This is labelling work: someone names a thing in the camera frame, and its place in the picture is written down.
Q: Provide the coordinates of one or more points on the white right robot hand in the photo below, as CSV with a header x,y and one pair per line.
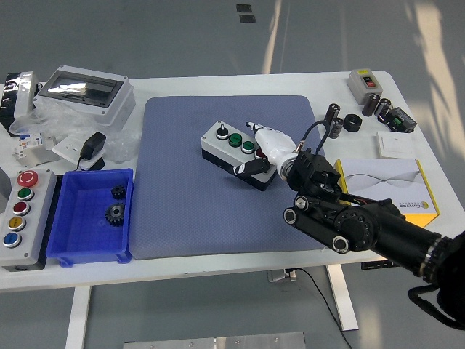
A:
x,y
276,145

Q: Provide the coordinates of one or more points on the grey four-button control box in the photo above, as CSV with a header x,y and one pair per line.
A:
x,y
218,143

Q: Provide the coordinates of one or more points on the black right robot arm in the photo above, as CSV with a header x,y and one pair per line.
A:
x,y
363,221

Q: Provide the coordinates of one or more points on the grey five-button control box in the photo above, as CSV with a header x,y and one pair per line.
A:
x,y
32,232

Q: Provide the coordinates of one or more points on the black cylindrical capacitor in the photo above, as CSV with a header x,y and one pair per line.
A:
x,y
336,128
383,108
333,111
370,104

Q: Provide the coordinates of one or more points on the black hex nut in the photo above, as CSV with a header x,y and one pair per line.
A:
x,y
352,123

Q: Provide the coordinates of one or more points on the grey-blue table mat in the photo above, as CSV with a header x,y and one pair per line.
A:
x,y
181,218

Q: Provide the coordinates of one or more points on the yellow and white cardboard box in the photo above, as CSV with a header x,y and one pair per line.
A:
x,y
392,178

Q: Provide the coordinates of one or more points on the black module with green terminal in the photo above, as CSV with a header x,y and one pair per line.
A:
x,y
401,121

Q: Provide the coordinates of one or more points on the dark floor hatch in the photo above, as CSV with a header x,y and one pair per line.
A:
x,y
247,18
243,8

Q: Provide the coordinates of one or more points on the black table control panel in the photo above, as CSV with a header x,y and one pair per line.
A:
x,y
374,265

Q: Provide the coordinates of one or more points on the small black gear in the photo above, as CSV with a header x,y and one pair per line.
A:
x,y
118,192

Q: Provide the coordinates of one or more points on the white table leg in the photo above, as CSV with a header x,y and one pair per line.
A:
x,y
78,316
343,298

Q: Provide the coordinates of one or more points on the large black gear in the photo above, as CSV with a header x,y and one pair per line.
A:
x,y
115,214

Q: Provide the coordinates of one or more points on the black power adapter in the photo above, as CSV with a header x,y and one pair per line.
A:
x,y
92,145

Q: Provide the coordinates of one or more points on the blue plastic bin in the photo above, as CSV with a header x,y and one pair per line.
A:
x,y
83,232

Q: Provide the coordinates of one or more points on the clear plastic bag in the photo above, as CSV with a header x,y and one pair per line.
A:
x,y
61,121

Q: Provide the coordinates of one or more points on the flat metal plate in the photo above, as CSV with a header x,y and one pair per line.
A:
x,y
41,158

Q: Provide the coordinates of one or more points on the white circuit breaker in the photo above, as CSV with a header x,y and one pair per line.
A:
x,y
31,141

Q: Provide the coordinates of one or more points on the silver and black device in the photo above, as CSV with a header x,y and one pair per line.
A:
x,y
22,94

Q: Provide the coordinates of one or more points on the grey block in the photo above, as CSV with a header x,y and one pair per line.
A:
x,y
3,189

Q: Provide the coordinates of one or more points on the grey two-button switch box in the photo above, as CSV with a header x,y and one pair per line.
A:
x,y
359,89

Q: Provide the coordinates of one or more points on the white wall switch plate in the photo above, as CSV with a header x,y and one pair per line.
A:
x,y
396,145

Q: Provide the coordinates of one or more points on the grey bracket under table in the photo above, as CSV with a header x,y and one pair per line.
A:
x,y
278,275

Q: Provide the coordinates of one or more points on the grey enclosure with clear lid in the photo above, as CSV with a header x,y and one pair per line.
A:
x,y
116,105

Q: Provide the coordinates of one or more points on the grey metal base plate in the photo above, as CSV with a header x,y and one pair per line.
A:
x,y
214,341

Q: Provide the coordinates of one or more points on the white wall socket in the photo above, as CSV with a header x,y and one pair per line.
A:
x,y
67,147

